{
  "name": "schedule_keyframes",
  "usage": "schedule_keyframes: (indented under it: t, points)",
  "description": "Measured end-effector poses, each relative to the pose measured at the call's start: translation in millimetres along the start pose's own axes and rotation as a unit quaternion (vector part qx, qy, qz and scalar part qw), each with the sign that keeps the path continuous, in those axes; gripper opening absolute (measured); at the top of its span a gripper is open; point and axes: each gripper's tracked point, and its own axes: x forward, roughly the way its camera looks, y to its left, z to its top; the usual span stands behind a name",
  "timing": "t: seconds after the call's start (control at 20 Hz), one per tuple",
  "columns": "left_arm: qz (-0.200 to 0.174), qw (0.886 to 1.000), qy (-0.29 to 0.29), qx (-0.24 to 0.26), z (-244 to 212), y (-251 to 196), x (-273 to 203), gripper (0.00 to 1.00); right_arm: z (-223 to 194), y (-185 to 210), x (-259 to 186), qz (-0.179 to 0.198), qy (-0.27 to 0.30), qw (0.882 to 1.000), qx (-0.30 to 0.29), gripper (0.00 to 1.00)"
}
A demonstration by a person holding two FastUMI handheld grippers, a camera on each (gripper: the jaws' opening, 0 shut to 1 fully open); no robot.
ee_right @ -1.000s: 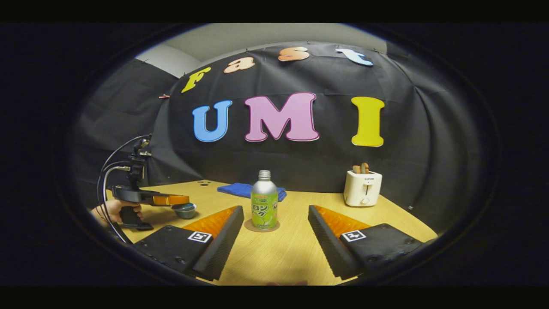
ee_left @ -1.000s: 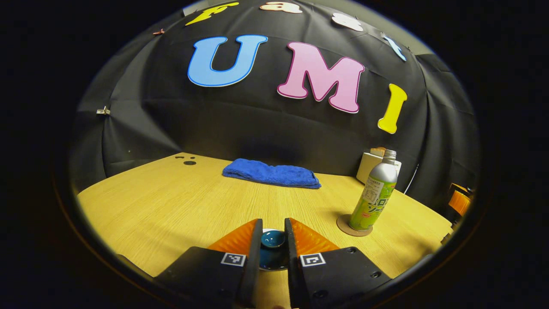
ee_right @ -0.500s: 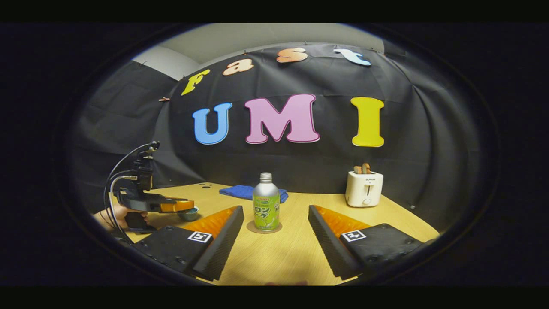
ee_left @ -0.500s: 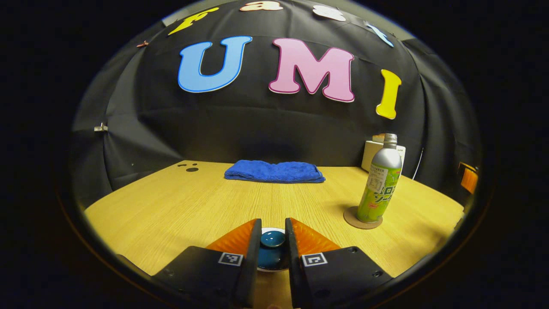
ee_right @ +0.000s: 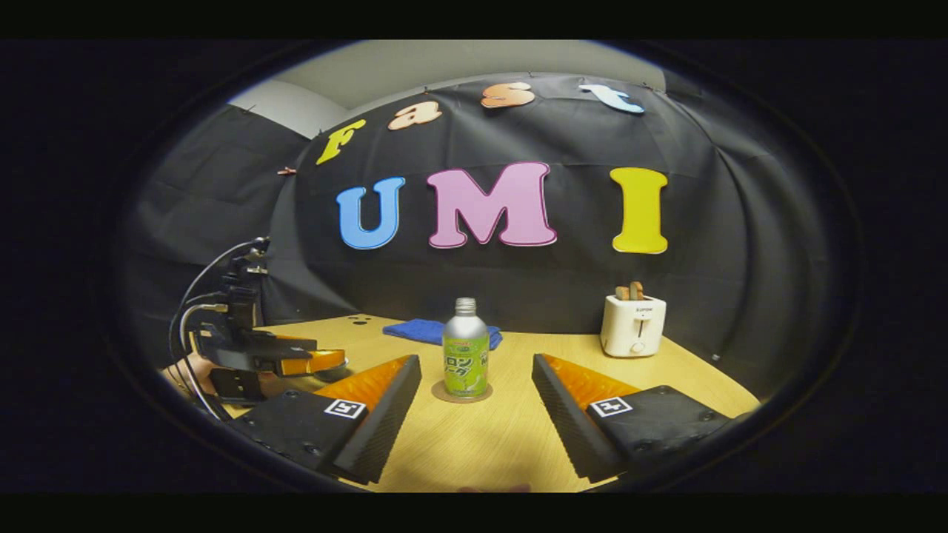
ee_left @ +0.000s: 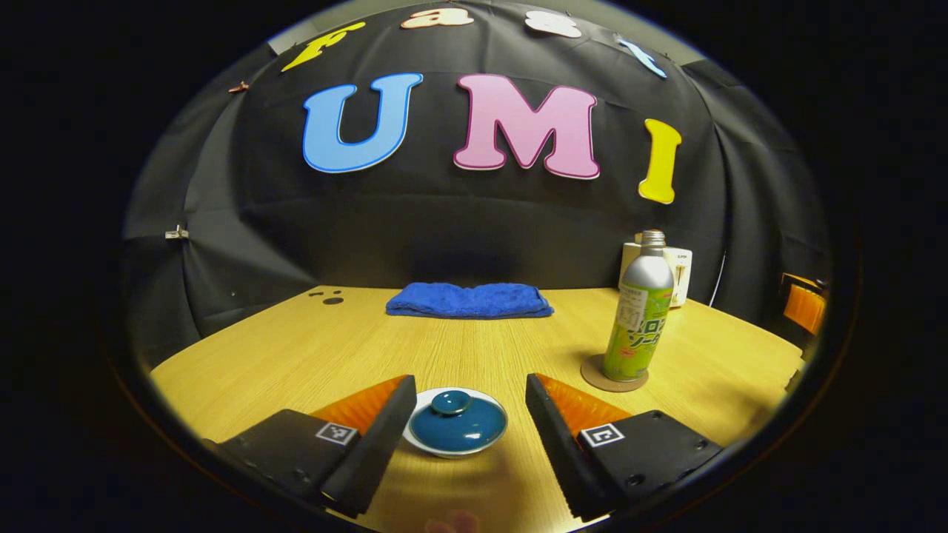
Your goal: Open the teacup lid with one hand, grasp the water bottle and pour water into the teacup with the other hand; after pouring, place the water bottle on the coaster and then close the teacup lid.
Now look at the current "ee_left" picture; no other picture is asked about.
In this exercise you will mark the white teacup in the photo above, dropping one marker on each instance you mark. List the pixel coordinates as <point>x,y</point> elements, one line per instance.
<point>422,443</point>

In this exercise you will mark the red clip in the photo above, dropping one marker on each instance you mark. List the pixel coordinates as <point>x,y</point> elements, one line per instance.
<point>238,87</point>

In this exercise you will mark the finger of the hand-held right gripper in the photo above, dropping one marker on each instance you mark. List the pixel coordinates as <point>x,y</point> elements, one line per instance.
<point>806,307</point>

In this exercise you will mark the silver water bottle green label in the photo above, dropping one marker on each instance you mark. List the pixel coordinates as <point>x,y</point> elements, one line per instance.
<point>641,311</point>

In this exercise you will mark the round brown coaster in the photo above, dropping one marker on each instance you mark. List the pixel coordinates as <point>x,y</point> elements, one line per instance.
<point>596,379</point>

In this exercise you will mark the black backdrop cloth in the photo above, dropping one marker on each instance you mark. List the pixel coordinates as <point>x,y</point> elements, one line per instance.
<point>444,222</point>

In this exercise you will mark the white toaster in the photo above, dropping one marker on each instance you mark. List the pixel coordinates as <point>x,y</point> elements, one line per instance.
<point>681,274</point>

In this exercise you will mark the white clip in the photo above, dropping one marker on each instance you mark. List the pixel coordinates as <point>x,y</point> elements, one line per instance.
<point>176,233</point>

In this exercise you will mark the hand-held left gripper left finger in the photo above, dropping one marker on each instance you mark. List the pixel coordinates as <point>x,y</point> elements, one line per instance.
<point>374,451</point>

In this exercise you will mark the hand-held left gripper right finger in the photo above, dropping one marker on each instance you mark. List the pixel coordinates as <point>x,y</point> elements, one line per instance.
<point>559,451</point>

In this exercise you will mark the blue towel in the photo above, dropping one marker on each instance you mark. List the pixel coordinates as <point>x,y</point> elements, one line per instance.
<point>470,300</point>

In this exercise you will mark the blue teacup lid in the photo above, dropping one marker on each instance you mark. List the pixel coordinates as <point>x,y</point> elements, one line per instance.
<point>459,429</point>

